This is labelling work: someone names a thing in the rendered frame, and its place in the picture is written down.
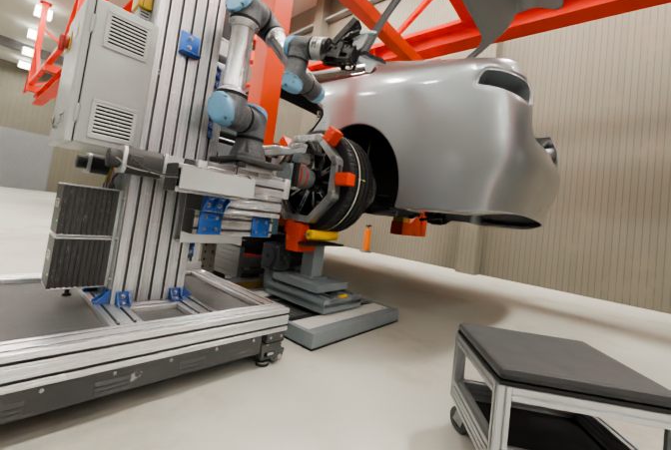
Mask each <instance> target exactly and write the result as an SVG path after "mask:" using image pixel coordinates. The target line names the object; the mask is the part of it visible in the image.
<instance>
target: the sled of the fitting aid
mask: <svg viewBox="0 0 671 450"><path fill-rule="evenodd" d="M267 292H268V293H270V294H273V295H275V296H278V297H280V298H283V299H285V300H288V301H290V302H293V303H295V304H298V305H300V306H303V307H305V308H307V309H310V310H312V311H315V312H317V313H320V314H327V313H331V312H335V311H340V310H344V309H349V308H353V307H357V306H360V300H361V294H360V293H357V292H354V291H351V290H347V289H341V290H335V291H328V292H321V293H314V292H311V291H308V290H305V289H302V288H299V287H296V286H293V285H291V284H288V283H285V282H282V281H279V280H276V279H274V280H268V285H267Z"/></svg>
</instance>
